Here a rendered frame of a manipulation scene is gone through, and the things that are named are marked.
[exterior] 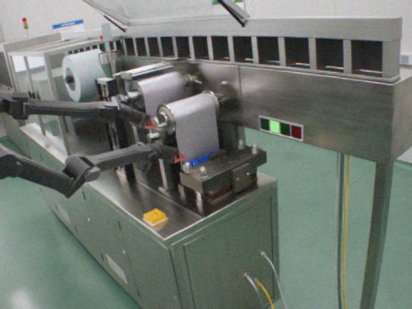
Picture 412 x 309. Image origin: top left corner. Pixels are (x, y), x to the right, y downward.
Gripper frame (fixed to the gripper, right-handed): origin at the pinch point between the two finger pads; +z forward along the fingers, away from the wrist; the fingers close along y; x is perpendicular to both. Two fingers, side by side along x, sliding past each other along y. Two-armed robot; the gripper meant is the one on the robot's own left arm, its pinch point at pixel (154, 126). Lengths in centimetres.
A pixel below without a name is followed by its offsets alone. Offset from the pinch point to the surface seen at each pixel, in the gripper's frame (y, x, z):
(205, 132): 8.3, 7.9, 22.4
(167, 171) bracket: 0.7, -16.0, 17.0
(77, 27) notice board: -550, 136, 103
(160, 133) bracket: 1.3, -1.5, 4.2
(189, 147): 8.5, -1.8, 17.1
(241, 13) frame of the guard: 21, 60, 2
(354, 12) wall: -58, 196, 189
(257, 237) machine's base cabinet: 34, -28, 59
